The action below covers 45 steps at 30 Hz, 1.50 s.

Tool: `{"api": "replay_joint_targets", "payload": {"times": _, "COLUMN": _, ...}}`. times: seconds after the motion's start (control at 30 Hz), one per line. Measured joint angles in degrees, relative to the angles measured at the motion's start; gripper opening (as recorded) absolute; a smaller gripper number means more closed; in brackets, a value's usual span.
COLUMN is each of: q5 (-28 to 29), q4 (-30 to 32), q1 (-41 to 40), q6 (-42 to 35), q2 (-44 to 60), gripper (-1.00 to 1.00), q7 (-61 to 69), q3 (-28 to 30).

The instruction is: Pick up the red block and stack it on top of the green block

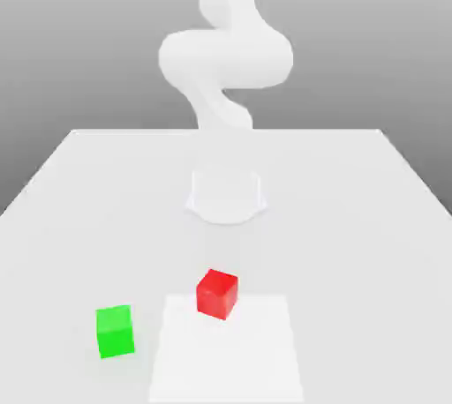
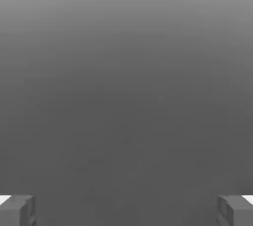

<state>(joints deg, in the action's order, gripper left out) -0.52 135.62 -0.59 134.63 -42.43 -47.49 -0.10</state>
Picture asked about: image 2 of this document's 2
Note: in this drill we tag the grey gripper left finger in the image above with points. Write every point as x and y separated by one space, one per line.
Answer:
15 211

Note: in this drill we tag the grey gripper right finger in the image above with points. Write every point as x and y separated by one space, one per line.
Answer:
237 211

